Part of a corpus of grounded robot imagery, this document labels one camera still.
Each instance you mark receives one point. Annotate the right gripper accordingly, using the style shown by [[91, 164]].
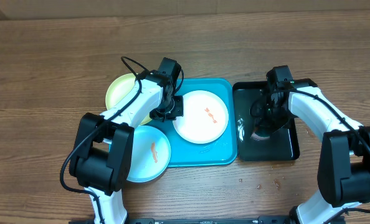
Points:
[[263, 123]]

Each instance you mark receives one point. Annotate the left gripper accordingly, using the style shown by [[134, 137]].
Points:
[[179, 111]]

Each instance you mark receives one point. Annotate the white plastic plate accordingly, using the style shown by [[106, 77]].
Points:
[[205, 117]]

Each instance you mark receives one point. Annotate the yellow-green plastic plate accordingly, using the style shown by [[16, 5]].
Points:
[[121, 91]]

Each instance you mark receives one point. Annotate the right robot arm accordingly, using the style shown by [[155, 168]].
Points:
[[344, 167]]

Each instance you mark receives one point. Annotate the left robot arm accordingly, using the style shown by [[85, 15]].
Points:
[[100, 161]]

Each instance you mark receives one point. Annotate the black rectangular water tray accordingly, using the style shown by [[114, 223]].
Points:
[[282, 145]]

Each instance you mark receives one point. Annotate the light blue plastic plate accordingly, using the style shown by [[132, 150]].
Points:
[[151, 154]]

